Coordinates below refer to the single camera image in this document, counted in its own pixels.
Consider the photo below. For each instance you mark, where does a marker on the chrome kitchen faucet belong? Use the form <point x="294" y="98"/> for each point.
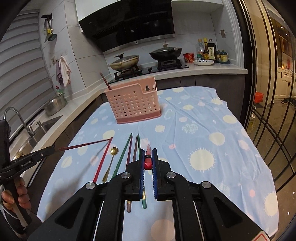
<point x="31" y="128"/>

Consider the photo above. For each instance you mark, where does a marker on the dark brown purple chopstick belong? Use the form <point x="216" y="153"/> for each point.
<point x="135" y="149"/>

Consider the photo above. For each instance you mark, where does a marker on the light blue patterned tablecloth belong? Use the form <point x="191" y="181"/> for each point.
<point x="196" y="134"/>

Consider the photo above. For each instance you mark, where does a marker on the red chopstick thin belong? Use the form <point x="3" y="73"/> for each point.
<point x="148" y="158"/>

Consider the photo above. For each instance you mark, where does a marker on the hanging purple cloth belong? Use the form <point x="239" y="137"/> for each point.
<point x="58" y="74"/>

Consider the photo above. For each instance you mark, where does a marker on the red instant noodle cup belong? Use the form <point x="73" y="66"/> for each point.
<point x="189" y="57"/>

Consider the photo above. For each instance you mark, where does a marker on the black gas stove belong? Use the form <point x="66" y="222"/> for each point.
<point x="136" y="71"/>

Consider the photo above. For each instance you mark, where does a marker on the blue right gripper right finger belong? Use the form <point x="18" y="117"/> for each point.
<point x="155" y="172"/>

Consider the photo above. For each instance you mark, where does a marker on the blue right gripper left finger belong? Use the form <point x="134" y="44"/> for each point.
<point x="141" y="161"/>

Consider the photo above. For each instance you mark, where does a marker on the pink perforated utensil holder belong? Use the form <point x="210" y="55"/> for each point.
<point x="134" y="101"/>

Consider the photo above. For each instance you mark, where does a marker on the green chopstick thin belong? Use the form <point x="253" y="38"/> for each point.
<point x="144" y="202"/>

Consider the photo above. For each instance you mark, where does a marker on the white plate on counter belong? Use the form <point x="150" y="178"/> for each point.
<point x="203" y="62"/>

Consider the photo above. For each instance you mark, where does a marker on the black wok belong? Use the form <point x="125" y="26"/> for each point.
<point x="166" y="53"/>

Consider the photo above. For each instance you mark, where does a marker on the clear oil bottle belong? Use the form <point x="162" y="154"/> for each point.
<point x="200" y="50"/>

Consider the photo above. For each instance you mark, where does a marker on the dark red chopstick silver band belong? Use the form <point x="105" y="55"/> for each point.
<point x="104" y="79"/>

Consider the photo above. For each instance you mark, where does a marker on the hanging white towel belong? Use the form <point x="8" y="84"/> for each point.
<point x="65" y="71"/>

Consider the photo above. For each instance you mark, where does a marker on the gold flower spoon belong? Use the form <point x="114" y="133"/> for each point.
<point x="113" y="151"/>

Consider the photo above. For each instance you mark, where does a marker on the beige frying pan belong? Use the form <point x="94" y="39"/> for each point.
<point x="123" y="63"/>

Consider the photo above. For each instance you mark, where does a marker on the person left hand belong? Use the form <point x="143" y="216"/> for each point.
<point x="23" y="197"/>

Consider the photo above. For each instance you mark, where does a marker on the dark soy sauce bottle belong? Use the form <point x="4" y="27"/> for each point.
<point x="212" y="50"/>

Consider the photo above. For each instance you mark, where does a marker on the green dish soap bottle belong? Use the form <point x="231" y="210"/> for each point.
<point x="59" y="91"/>

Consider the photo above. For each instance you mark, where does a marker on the bright red chopstick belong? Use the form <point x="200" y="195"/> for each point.
<point x="102" y="161"/>

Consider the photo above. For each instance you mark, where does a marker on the steel pot on counter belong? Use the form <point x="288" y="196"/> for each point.
<point x="55" y="104"/>

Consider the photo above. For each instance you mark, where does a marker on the black range hood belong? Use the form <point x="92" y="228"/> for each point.
<point x="126" y="23"/>

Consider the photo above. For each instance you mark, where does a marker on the green chopstick gold band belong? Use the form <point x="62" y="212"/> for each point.
<point x="121" y="157"/>

